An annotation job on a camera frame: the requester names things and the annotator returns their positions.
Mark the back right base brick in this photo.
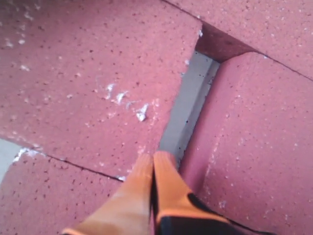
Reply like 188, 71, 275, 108
169, 0, 313, 79

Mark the right second-row brick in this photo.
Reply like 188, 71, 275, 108
180, 52, 313, 235

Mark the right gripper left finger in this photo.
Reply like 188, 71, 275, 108
62, 154, 153, 235

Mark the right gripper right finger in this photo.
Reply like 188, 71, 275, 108
154, 151, 244, 235

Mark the red brick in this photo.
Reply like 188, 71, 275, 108
0, 154, 121, 235
0, 0, 202, 179

